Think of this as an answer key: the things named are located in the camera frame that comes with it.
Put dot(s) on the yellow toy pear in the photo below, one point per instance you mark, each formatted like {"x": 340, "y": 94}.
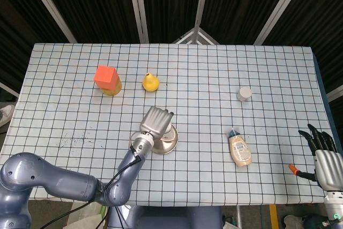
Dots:
{"x": 150, "y": 84}

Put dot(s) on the white frame bar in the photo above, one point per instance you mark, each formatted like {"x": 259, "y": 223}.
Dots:
{"x": 335, "y": 93}
{"x": 9, "y": 89}

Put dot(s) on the orange cube block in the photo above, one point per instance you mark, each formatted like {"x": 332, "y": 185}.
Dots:
{"x": 104, "y": 76}

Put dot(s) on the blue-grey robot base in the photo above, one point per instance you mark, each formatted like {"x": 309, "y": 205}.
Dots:
{"x": 174, "y": 218}

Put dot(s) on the white shoe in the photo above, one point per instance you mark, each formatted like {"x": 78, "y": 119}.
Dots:
{"x": 6, "y": 113}

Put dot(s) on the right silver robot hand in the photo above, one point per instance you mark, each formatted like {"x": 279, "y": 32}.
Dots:
{"x": 331, "y": 170}

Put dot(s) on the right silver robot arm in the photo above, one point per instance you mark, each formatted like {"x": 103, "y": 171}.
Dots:
{"x": 333, "y": 207}

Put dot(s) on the mayonnaise squeeze bottle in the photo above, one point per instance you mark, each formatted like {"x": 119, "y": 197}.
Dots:
{"x": 240, "y": 151}

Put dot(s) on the small white lidded jar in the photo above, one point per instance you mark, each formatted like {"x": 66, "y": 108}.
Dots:
{"x": 245, "y": 93}

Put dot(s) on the thin metal pole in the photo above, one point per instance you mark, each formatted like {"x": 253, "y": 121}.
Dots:
{"x": 239, "y": 217}

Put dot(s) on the white triangular frame foot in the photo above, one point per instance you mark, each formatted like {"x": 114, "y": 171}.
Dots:
{"x": 196, "y": 31}

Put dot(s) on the yellow cylinder block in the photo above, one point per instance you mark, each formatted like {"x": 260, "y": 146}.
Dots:
{"x": 113, "y": 91}

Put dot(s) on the grey shoe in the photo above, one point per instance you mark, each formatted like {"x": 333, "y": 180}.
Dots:
{"x": 293, "y": 221}

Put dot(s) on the round stainless steel plate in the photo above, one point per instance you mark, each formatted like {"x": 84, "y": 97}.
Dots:
{"x": 166, "y": 147}

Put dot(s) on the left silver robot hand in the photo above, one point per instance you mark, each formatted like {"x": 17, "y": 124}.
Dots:
{"x": 155, "y": 121}

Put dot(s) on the light blue checkered tablecloth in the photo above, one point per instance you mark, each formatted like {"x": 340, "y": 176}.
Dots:
{"x": 201, "y": 92}

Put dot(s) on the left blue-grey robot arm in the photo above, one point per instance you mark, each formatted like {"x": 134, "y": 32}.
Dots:
{"x": 67, "y": 180}

